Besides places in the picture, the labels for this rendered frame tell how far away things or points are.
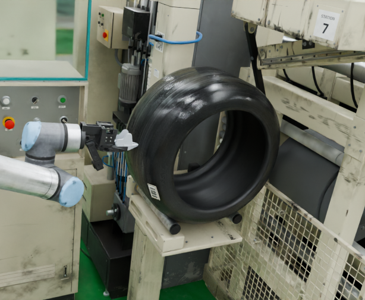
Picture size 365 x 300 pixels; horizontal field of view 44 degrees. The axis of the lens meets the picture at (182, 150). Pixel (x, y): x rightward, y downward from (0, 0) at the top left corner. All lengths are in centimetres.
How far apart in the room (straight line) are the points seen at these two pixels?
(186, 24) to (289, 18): 43
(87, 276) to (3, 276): 61
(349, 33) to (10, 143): 147
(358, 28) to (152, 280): 152
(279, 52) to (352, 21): 47
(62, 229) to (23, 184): 113
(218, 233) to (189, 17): 88
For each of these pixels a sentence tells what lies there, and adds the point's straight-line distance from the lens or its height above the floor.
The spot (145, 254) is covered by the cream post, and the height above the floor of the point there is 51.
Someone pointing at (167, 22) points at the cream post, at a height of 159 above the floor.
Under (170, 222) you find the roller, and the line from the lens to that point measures 172.
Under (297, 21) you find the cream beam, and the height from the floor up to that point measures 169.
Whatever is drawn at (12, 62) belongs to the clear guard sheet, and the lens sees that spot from 203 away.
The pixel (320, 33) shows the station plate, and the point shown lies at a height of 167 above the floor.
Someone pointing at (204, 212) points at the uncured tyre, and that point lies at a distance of 170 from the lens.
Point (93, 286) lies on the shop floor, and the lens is 284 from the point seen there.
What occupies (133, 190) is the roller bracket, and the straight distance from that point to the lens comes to 198.
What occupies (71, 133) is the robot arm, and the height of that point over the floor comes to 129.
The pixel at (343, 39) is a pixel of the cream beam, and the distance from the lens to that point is 147.
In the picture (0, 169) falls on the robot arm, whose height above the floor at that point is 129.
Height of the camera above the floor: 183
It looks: 23 degrees down
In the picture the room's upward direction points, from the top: 8 degrees clockwise
